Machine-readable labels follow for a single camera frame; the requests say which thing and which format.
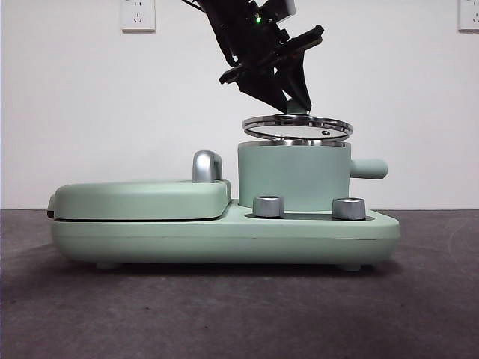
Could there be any round glass pot lid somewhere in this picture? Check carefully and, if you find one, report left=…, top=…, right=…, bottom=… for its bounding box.
left=242, top=99, right=354, bottom=145

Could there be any mint green steamer pot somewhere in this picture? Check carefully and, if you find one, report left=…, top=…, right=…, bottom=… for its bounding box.
left=237, top=140, right=389, bottom=211

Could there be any silver control knob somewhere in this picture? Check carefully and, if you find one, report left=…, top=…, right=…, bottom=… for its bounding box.
left=252, top=194, right=285, bottom=218
left=332, top=197, right=366, bottom=221

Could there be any mint green breakfast machine base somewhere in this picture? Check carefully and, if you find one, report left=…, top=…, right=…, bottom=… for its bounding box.
left=50, top=197, right=400, bottom=271

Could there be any mint green griddle cover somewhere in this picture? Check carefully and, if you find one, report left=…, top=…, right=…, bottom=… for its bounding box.
left=46, top=178, right=232, bottom=221

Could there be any white wall socket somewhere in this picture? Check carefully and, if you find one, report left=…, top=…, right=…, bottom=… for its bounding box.
left=457, top=0, right=479, bottom=33
left=120, top=0, right=156, bottom=33

